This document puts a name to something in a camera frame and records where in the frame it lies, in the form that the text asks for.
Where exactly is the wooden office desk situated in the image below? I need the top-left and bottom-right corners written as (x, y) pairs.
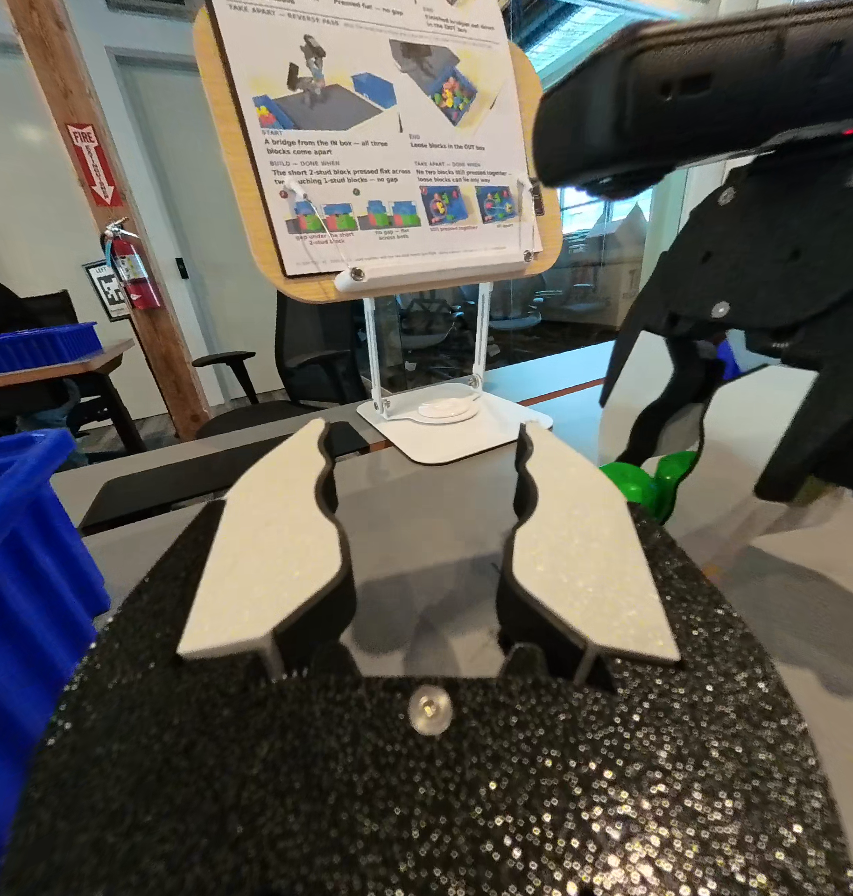
top-left (0, 339), bottom-right (148, 456)

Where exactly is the green mega block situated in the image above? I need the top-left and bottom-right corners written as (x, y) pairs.
top-left (600, 451), bottom-right (700, 526)

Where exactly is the black table cable cover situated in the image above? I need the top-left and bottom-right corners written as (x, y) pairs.
top-left (79, 420), bottom-right (371, 536)

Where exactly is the red fire extinguisher sign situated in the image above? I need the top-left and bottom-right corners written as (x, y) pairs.
top-left (65, 122), bottom-right (124, 209)

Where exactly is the red fire extinguisher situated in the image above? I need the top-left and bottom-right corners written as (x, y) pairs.
top-left (103, 218), bottom-right (162, 310)

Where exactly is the instruction board stand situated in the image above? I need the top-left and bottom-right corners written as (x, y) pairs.
top-left (191, 0), bottom-right (564, 464)

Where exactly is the black white marker tag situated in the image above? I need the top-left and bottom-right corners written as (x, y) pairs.
top-left (83, 260), bottom-right (133, 322)

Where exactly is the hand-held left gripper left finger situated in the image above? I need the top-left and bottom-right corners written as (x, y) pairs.
top-left (177, 418), bottom-right (359, 681)

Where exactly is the cardboard box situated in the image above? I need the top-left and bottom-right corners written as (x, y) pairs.
top-left (559, 203), bottom-right (653, 330)

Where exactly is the wooden post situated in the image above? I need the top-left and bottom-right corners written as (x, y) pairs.
top-left (6, 0), bottom-right (210, 441)

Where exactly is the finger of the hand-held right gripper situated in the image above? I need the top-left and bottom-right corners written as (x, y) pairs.
top-left (754, 364), bottom-right (853, 506)
top-left (598, 332), bottom-right (721, 469)

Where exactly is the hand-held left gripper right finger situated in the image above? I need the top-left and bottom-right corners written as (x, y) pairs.
top-left (498, 421), bottom-right (682, 685)

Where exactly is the blue plastic bin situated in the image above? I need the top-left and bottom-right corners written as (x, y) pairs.
top-left (0, 321), bottom-right (104, 378)
top-left (0, 428), bottom-right (112, 862)

